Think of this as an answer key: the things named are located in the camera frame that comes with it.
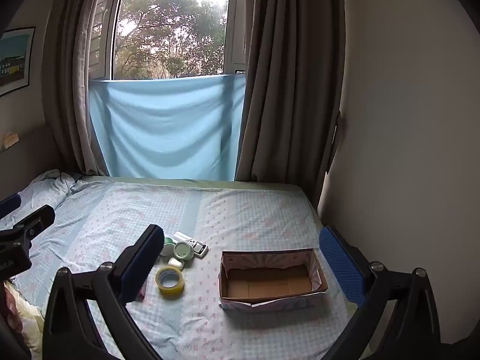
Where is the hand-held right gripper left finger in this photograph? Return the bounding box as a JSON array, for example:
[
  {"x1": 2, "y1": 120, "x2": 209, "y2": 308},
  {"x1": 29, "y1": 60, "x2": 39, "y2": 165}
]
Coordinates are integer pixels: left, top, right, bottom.
[{"x1": 42, "y1": 224, "x2": 166, "y2": 360}]

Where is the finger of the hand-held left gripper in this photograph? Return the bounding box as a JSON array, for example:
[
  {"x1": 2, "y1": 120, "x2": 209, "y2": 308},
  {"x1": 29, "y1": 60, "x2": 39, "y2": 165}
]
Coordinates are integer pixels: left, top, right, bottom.
[
  {"x1": 7, "y1": 205, "x2": 56, "y2": 242},
  {"x1": 0, "y1": 193, "x2": 22, "y2": 219}
]

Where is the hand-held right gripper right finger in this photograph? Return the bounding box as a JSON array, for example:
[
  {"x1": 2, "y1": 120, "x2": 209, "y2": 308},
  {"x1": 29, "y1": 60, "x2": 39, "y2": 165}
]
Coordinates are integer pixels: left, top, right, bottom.
[{"x1": 319, "y1": 225, "x2": 442, "y2": 360}]

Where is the yellowish clear tape roll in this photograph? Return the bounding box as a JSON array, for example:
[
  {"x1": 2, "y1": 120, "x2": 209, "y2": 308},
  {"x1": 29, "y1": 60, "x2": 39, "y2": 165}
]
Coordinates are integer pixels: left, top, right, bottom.
[{"x1": 155, "y1": 265, "x2": 185, "y2": 299}]

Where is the jar with pale green lid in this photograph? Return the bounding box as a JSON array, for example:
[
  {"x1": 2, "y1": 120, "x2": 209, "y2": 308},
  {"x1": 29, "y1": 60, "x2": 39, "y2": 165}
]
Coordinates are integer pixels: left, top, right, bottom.
[{"x1": 173, "y1": 241, "x2": 196, "y2": 267}]

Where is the cardboard box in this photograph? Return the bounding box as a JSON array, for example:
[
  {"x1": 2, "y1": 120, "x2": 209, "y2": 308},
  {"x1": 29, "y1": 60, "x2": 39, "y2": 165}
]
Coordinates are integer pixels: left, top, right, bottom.
[{"x1": 218, "y1": 248, "x2": 328, "y2": 310}]

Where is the crumpled light blue quilt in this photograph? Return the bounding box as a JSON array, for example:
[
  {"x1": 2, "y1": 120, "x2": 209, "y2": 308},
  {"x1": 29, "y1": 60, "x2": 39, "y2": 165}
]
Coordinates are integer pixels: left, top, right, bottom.
[{"x1": 17, "y1": 169, "x2": 91, "y2": 211}]

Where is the white remote control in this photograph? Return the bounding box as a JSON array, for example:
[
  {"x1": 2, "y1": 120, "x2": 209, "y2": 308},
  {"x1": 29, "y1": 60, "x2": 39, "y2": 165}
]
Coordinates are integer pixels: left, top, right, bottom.
[{"x1": 174, "y1": 230, "x2": 209, "y2": 258}]

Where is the pale yellow cloth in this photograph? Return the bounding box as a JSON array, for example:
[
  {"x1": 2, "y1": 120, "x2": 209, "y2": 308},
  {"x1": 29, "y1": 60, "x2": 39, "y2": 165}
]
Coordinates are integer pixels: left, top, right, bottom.
[{"x1": 4, "y1": 281, "x2": 47, "y2": 353}]

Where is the light blue hanging cloth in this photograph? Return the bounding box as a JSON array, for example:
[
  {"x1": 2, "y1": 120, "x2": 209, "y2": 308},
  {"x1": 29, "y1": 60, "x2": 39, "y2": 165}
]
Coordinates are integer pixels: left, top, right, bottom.
[{"x1": 88, "y1": 74, "x2": 246, "y2": 181}]

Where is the grey-brown curtain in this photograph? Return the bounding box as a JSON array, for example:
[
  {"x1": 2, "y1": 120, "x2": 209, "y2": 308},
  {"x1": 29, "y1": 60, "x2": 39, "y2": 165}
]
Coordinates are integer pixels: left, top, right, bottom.
[
  {"x1": 234, "y1": 0, "x2": 346, "y2": 193},
  {"x1": 41, "y1": 0, "x2": 128, "y2": 176}
]

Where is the window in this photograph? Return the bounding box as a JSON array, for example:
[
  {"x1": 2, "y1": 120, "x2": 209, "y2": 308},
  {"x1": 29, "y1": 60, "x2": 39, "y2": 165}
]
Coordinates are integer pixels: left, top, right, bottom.
[{"x1": 90, "y1": 0, "x2": 249, "y2": 81}]

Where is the framed wall poster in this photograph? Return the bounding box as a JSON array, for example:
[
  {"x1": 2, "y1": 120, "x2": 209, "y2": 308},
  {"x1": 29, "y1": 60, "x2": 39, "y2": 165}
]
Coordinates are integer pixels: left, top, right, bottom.
[{"x1": 0, "y1": 26, "x2": 37, "y2": 98}]

